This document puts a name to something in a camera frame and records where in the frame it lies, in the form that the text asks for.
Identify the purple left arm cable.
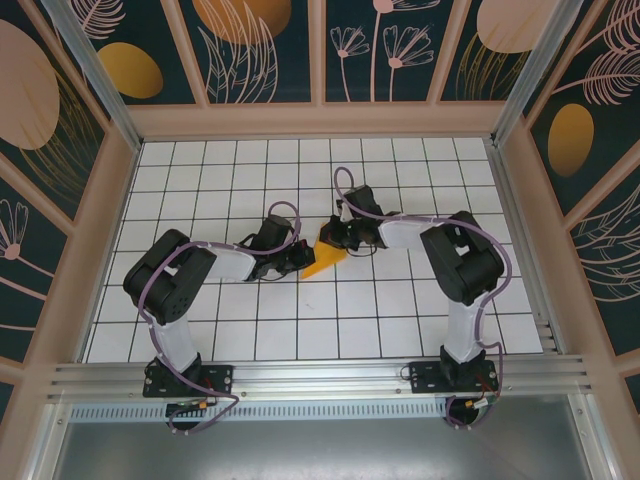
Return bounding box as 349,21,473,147
137,200,302,436

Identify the grey metal sheet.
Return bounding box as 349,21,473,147
47,418,601,480

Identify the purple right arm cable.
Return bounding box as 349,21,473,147
333,167,511,432

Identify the aluminium front rail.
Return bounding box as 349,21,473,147
47,353,596,404

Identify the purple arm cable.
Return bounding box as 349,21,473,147
333,167,511,432
137,200,302,436

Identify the aluminium corner post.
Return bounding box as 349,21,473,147
42,0,144,151
491,0,597,147

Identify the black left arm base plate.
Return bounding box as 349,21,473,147
143,363,235,399

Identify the small circuit board with connector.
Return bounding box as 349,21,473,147
166,397,221,419
462,394,501,414

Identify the aluminium side rail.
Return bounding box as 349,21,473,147
487,142,569,357

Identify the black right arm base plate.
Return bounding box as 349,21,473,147
408,360,500,394

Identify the slotted grey cable duct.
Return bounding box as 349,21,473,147
69,403,451,422

